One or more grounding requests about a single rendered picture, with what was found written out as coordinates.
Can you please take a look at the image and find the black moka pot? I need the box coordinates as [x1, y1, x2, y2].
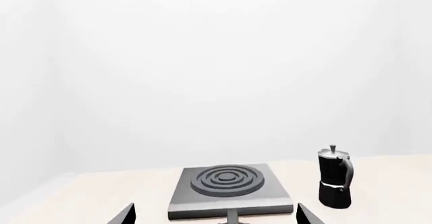
[317, 144, 355, 208]

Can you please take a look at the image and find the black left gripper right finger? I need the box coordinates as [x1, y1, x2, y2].
[296, 202, 326, 224]

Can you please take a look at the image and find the grey stove knob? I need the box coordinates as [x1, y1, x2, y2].
[226, 208, 240, 224]

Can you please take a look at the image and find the grey single-burner stove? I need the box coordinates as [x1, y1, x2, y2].
[167, 163, 293, 221]

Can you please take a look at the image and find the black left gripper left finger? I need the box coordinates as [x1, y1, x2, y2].
[107, 202, 136, 224]

